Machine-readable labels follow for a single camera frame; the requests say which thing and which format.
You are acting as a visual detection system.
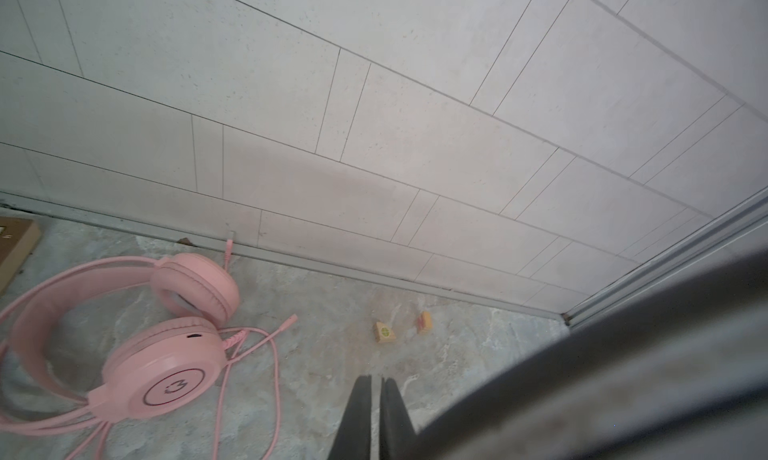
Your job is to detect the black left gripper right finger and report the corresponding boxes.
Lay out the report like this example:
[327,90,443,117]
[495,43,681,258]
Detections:
[379,378,416,460]

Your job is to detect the pink headphones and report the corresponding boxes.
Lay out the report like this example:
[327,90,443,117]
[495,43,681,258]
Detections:
[1,253,250,436]

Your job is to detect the wooden block green sticker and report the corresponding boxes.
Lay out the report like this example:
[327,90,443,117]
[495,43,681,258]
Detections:
[374,322,396,343]

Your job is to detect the wooden folded chess board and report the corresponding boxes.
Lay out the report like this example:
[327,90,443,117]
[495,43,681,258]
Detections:
[0,217,42,293]

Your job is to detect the white black headphones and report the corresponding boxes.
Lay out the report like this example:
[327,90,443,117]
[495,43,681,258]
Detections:
[406,253,767,459]

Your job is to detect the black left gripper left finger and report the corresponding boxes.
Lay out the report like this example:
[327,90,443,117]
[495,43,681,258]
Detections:
[327,375,372,460]

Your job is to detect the wooden block red letter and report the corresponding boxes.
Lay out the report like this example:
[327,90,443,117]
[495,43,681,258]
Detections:
[416,311,433,334]

